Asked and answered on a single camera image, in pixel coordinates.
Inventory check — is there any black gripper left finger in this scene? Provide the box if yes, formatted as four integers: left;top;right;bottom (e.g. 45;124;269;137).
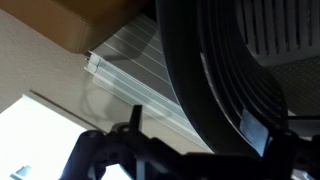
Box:
58;104;188;180

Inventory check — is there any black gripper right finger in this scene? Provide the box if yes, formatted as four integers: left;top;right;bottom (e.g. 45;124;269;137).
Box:
239;107;320;180

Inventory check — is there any black mesh office chair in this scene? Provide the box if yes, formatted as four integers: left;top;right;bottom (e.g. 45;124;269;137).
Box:
155;0;320;157

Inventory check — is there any brown leather armchair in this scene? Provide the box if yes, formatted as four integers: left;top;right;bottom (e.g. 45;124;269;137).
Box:
0;0;150;53

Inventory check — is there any white wall radiator unit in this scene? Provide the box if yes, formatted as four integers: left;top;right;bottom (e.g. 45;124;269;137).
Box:
86;14;207;148

